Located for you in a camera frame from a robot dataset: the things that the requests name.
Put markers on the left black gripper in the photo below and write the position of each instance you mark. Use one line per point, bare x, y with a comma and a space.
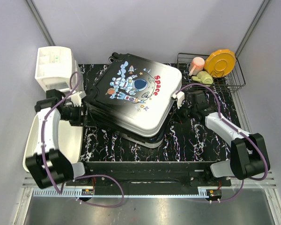
79, 121

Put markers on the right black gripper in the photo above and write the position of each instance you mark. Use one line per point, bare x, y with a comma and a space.
179, 110

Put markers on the black white space suitcase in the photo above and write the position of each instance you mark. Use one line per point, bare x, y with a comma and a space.
133, 98

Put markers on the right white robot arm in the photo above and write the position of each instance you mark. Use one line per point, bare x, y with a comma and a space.
248, 153

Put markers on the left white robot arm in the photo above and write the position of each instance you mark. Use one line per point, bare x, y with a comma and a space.
48, 166

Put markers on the white plastic basin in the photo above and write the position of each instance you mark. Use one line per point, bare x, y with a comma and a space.
70, 141

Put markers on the green ceramic mug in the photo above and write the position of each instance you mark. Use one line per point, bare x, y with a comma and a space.
203, 77

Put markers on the pink plastic cup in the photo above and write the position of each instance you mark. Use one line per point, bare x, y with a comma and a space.
196, 66

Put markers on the white drawer organizer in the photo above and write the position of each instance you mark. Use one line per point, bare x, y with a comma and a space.
56, 68

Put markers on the yellow round plate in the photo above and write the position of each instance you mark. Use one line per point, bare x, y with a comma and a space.
220, 63

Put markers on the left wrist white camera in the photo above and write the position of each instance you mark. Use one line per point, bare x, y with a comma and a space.
77, 97

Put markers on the wrist white camera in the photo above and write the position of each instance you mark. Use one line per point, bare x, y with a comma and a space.
77, 97
179, 98

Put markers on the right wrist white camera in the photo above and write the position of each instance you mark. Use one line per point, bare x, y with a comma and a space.
179, 98

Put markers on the black wire dish rack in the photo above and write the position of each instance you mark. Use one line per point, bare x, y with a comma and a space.
227, 75

